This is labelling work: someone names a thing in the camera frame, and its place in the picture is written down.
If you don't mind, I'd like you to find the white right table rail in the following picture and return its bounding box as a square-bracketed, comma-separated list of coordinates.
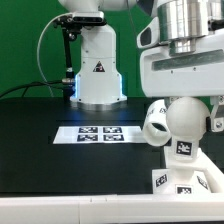
[206, 161, 224, 193]

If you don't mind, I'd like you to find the white lamp base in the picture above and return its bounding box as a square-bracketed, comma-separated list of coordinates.
[151, 148, 224, 195]

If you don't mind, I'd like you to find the black cable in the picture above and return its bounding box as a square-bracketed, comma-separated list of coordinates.
[0, 79, 68, 100]

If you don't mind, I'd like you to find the white lamp bulb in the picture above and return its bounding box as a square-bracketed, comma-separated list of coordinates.
[166, 97, 210, 161]

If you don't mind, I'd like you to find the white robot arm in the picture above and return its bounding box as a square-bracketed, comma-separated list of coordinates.
[58, 0, 224, 132]

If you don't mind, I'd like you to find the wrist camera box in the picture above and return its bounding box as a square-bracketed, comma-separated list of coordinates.
[137, 17, 160, 49]

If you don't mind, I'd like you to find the grey cable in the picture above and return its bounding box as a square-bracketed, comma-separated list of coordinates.
[36, 12, 73, 98]

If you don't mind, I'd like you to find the black camera stand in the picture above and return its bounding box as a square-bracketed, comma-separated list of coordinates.
[52, 11, 108, 98]

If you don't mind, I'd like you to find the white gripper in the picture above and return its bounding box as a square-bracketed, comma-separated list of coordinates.
[140, 29, 224, 132]

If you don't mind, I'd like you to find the white lamp hood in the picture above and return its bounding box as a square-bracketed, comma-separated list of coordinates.
[142, 99, 171, 147]

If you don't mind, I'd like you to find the marker tag sheet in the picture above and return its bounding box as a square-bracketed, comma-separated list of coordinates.
[53, 126, 145, 144]

